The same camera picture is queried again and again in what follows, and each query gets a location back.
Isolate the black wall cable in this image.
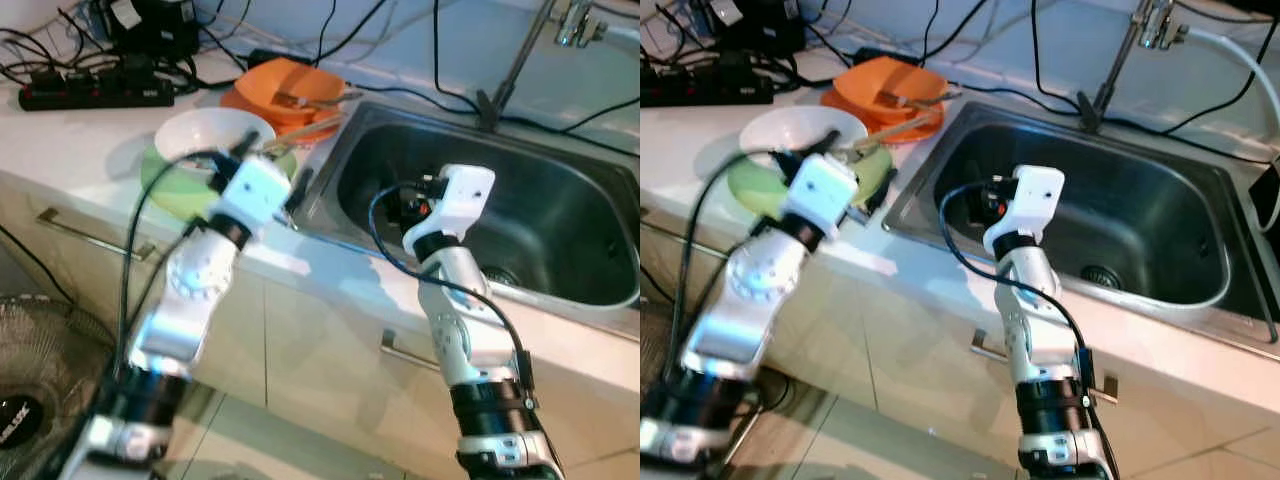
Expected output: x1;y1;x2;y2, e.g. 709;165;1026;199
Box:
1030;0;1086;113
432;0;486;113

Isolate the stainless steel sink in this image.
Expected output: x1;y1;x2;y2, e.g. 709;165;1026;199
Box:
290;100;641;313
882;100;1280;351

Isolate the metal fork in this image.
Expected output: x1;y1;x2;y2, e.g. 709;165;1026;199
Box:
275;88;366;111
875;88;963;111

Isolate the large black charger box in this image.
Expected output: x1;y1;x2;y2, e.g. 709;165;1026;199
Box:
705;0;806;56
105;0;198;58

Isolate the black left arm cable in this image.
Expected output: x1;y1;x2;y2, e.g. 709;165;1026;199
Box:
668;150;801;381
113;148;236;376

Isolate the orange bowl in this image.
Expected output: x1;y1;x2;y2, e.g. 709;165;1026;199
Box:
833;56;949;126
233;57;347;127

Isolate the green plate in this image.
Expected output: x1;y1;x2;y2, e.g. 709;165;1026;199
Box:
140;143;299;223
727;140;894;216

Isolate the orange plate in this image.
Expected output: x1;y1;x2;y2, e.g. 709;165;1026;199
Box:
820;88;943;144
220;88;344;148

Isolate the chrome faucet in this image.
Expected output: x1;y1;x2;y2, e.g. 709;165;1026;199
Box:
1076;0;1191;136
476;0;613;133

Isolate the wooden chopstick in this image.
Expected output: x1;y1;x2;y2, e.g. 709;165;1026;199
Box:
262;112;351;156
845;110;946;161

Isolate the black floor fan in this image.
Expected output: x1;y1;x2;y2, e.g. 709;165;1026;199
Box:
0;293;119;480
640;300;673;396

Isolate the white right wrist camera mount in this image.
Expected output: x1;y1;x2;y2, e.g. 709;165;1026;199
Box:
985;165;1066;251
402;164;497;251

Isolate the black power strip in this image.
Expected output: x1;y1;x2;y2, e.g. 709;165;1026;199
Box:
18;75;176;112
640;70;776;108

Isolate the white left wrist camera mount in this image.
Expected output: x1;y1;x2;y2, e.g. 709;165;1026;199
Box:
212;155;294;234
785;155;861;236

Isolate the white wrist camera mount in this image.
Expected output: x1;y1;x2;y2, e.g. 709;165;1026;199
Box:
212;155;294;234
402;164;497;251
985;165;1066;251
785;155;861;236

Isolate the black counter cable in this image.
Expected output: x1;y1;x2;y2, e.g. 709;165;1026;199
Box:
1100;15;1280;136
500;95;641;133

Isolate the metal cabinet handle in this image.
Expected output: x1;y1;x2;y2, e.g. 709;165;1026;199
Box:
37;206;158;263
380;330;443;373
970;330;1119;404
640;212;743;261

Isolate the white bowl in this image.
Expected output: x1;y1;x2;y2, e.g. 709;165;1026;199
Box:
155;107;278;169
765;105;869;166

